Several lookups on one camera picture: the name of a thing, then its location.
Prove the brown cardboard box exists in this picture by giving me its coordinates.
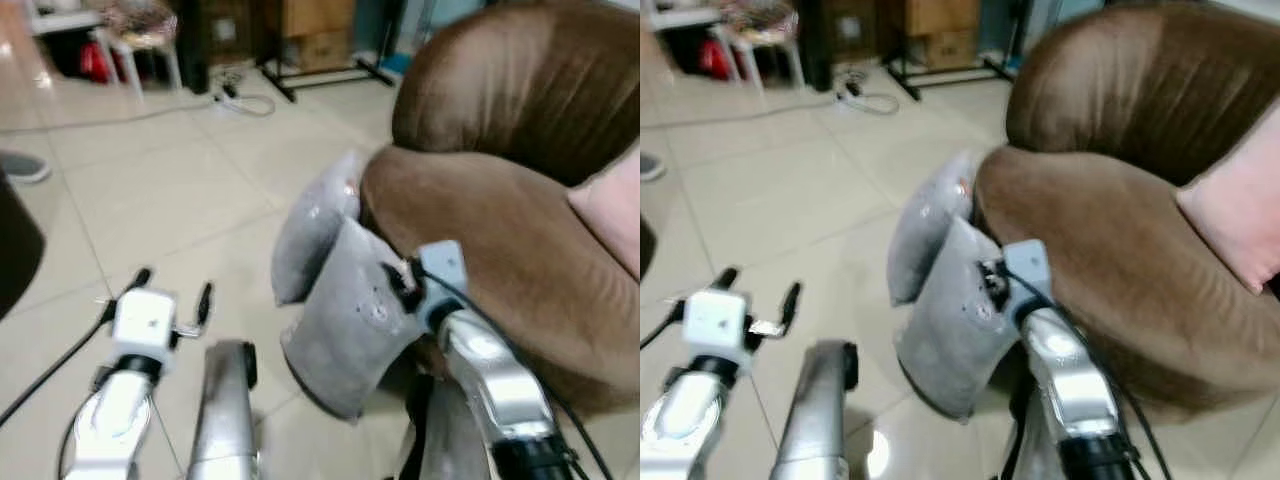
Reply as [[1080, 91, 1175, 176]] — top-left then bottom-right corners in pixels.
[[278, 0, 358, 73], [903, 0, 983, 73]]

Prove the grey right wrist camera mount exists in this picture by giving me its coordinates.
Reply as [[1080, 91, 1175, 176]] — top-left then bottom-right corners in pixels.
[[417, 239, 469, 307], [1002, 239, 1054, 303]]

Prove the small grey pillow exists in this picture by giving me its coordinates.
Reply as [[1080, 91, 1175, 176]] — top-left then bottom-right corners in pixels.
[[886, 150, 978, 307], [270, 149, 367, 307]]

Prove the white floor cable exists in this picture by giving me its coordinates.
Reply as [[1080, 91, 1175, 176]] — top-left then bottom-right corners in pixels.
[[0, 92, 219, 138], [640, 92, 839, 133]]

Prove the white stool with patterned cushion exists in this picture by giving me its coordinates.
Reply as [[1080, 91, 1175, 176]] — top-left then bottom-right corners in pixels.
[[718, 0, 808, 93], [94, 0, 184, 93]]

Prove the brown fabric sofa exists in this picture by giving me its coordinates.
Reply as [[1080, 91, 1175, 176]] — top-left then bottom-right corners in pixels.
[[359, 0, 641, 417], [974, 0, 1280, 421]]

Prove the black metal rack stand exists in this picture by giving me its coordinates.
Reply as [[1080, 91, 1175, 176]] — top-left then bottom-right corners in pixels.
[[883, 0, 1019, 103], [256, 0, 399, 104]]

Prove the red bag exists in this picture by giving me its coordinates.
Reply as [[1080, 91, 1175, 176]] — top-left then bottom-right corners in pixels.
[[78, 40, 119, 87], [698, 40, 733, 83]]

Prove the pink pillow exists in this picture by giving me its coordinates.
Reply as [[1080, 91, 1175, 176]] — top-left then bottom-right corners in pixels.
[[1174, 130, 1280, 296], [567, 150, 641, 282]]

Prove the dark rounded furniture edge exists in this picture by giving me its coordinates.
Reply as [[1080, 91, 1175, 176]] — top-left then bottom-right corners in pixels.
[[0, 168, 47, 323], [640, 214, 658, 283]]

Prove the large grey pillow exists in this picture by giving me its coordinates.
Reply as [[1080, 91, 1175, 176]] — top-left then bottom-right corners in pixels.
[[894, 214, 1033, 422], [281, 214, 429, 422]]

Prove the silver left robot leg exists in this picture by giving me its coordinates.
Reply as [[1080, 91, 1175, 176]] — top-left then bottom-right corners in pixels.
[[768, 339, 863, 480], [184, 339, 262, 480]]

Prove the black tall cabinet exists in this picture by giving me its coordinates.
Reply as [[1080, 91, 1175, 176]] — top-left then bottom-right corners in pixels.
[[174, 0, 213, 97], [798, 0, 839, 93]]

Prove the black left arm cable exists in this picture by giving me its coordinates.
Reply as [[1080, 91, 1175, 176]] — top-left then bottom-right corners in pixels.
[[640, 298, 689, 353], [0, 298, 119, 429]]

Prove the white power strip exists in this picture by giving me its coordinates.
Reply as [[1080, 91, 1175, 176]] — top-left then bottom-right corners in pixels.
[[834, 78, 902, 117], [212, 78, 278, 119]]

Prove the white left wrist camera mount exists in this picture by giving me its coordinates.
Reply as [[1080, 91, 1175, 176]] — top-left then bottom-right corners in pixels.
[[683, 288, 752, 367], [111, 287, 180, 363]]

